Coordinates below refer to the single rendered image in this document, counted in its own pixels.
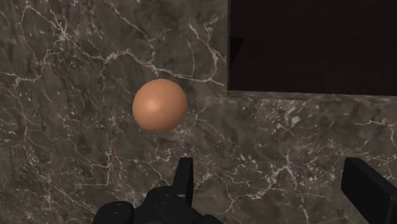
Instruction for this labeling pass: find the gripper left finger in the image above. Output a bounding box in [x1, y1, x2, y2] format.
[92, 157, 223, 224]

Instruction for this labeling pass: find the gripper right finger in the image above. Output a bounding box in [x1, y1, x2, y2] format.
[341, 157, 397, 224]

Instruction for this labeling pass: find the brown egg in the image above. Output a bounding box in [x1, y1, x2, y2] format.
[132, 78, 189, 133]

